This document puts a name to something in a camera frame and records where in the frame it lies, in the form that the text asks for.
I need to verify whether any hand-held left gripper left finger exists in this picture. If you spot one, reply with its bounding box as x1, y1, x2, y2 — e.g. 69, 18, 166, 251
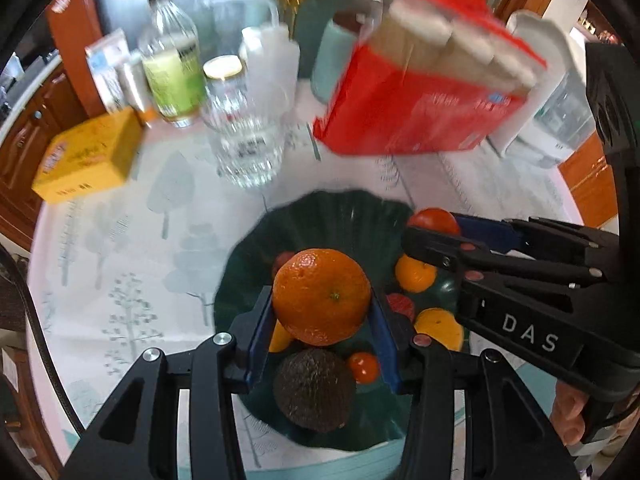
62, 286, 275, 480

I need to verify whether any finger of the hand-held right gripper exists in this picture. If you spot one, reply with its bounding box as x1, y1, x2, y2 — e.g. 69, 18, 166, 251
402, 226, 607, 289
451, 214, 622, 269

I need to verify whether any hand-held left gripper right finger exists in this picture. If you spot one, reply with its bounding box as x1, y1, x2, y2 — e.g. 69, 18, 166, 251
370, 287, 583, 480

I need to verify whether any yellow-orange orange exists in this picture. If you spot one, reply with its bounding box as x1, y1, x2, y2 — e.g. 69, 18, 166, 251
414, 307, 465, 352
268, 317, 293, 353

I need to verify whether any red tomato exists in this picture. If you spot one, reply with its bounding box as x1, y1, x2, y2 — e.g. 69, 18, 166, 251
407, 208, 462, 238

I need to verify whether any small cherry tomato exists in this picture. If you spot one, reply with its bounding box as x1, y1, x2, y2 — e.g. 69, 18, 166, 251
348, 351, 379, 385

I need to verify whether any small orange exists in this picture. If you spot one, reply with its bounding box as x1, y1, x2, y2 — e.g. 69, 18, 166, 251
395, 255, 438, 293

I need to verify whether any wrinkled red apple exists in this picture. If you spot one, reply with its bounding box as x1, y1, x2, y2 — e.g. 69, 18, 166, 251
385, 292, 417, 323

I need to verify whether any large mandarin orange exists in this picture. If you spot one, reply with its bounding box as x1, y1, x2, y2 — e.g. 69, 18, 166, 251
271, 249, 373, 347

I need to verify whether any small red fruit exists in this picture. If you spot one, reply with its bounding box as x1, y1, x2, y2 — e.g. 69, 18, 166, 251
272, 251, 297, 277

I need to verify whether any dark brown avocado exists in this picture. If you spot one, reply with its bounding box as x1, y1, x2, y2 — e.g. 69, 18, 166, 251
272, 349, 357, 433

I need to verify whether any dark green scalloped plate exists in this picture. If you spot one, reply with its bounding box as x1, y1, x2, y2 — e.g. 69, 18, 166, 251
213, 189, 473, 453

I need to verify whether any person's right hand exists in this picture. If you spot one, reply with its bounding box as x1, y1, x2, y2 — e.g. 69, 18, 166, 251
551, 385, 588, 446

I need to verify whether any brown wooden cabinet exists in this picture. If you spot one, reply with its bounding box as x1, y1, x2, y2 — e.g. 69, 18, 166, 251
557, 130, 621, 231
0, 0, 101, 251

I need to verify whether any red pack of paper cups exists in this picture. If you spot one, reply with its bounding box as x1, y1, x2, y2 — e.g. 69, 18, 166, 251
313, 0, 548, 157

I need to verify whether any tree-print tablecloth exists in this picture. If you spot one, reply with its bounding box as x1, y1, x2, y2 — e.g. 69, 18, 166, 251
27, 77, 588, 480

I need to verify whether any ribbed clear glass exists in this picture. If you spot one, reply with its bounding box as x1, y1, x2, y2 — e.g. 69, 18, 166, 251
201, 87, 287, 189

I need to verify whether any white countertop appliance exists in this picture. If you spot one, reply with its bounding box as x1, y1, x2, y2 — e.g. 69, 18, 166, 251
487, 10, 598, 168

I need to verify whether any teal vase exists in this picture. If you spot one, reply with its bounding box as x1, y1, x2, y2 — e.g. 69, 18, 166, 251
311, 17, 358, 106

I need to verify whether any white squeeze bottle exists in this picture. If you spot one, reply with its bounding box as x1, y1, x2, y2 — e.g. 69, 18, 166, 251
210, 0, 301, 126

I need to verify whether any yellow tin box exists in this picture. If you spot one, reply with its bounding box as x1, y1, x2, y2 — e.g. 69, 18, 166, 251
31, 107, 146, 205

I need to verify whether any jar with gold lid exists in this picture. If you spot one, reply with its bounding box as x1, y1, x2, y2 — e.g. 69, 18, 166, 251
202, 55, 246, 91

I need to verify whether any clear bottle green label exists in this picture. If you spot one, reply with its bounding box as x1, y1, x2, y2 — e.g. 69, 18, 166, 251
139, 0, 208, 128

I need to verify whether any silver and orange can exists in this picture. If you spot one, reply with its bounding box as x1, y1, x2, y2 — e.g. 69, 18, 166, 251
117, 52, 156, 126

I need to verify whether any white carton box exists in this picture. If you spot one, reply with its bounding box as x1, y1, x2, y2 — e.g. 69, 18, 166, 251
85, 29, 132, 113

